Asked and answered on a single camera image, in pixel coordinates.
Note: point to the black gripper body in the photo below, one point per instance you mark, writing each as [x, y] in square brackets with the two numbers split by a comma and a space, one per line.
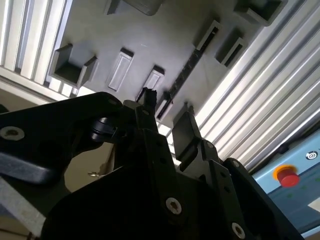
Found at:
[112, 212]

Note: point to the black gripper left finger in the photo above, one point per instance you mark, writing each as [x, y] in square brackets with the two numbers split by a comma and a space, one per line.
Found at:
[62, 120]

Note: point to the black RAM stick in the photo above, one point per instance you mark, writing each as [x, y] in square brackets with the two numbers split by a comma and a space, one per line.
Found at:
[183, 72]

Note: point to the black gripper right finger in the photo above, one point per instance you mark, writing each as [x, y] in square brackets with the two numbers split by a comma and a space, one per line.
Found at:
[186, 135]

